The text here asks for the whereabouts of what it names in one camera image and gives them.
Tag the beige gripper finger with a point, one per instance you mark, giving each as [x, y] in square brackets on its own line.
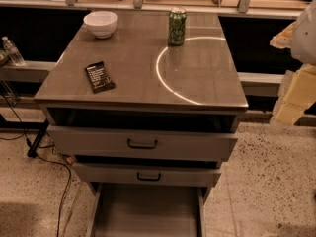
[296, 94]
[283, 39]

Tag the green soda can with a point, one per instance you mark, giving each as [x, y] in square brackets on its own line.
[177, 26]

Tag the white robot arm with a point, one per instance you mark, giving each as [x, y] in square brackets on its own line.
[303, 43]

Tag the grey drawer cabinet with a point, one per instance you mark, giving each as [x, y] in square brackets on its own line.
[193, 87]

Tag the bottom open grey drawer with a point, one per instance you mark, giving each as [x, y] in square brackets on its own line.
[122, 210]

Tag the top grey drawer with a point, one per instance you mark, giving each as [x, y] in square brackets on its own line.
[142, 144]

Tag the middle grey drawer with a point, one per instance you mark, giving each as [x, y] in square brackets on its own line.
[132, 174]

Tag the white ceramic bowl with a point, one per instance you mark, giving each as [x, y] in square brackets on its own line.
[101, 24]

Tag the black snack bar wrapper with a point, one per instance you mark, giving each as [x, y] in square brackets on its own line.
[99, 77]

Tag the clear plastic water bottle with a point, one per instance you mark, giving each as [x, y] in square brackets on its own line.
[13, 52]

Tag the black table leg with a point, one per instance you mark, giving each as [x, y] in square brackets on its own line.
[33, 146]

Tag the grey side shelf rail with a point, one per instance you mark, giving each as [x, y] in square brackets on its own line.
[31, 71]

